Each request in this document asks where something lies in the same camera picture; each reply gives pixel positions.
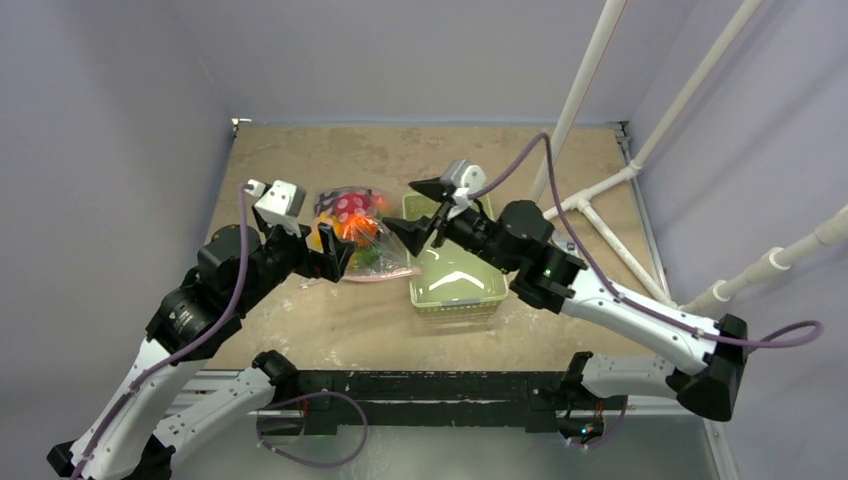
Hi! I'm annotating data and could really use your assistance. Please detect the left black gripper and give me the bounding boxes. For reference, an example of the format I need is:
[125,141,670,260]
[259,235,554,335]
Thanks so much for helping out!
[235,216,357,312]

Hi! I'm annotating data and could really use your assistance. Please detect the small orange pumpkin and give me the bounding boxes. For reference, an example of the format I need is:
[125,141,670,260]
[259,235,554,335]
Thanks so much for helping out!
[342,214,380,247]

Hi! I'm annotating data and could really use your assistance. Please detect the clear pink zip bag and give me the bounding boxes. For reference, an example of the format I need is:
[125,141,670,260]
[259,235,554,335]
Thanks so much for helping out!
[313,186,421,283]

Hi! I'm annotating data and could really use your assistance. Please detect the green plastic basket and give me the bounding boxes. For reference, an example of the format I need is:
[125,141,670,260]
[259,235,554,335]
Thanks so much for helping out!
[401,190,510,314]

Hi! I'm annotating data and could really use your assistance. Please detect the yellow bell pepper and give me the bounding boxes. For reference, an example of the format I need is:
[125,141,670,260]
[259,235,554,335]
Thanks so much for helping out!
[312,212,336,251]

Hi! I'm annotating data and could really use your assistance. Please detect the green orange mango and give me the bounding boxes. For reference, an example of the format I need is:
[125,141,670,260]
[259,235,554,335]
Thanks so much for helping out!
[351,244,383,269]

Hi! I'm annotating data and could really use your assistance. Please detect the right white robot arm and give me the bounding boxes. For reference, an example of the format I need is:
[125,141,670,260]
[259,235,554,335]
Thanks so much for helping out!
[383,178,748,422]

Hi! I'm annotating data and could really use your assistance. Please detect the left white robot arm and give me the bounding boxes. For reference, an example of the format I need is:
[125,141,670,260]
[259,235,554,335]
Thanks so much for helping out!
[47,224,354,479]

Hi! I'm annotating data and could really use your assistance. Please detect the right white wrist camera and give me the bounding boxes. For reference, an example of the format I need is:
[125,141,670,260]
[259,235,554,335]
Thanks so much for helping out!
[439,159,487,207]

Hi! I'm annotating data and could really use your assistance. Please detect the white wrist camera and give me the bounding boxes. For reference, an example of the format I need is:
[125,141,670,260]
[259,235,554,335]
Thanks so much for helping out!
[245,179,306,238]
[439,159,487,207]

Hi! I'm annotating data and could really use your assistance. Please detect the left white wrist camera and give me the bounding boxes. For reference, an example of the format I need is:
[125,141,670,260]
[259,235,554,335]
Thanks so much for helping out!
[245,179,306,238]

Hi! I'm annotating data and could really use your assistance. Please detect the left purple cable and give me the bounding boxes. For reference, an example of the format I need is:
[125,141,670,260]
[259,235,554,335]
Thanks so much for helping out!
[68,182,253,480]

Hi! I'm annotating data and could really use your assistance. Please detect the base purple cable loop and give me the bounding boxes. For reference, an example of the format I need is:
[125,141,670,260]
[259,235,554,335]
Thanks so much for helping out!
[255,389,370,469]

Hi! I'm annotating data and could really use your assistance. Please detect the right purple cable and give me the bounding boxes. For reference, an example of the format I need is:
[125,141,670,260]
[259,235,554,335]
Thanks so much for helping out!
[467,132,824,350]

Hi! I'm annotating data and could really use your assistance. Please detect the black base frame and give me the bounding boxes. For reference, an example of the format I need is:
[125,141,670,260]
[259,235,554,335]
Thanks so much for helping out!
[254,349,629,446]

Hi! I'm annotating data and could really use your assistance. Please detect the white pipe frame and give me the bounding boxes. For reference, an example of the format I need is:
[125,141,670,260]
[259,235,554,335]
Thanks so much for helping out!
[544,1,847,313]

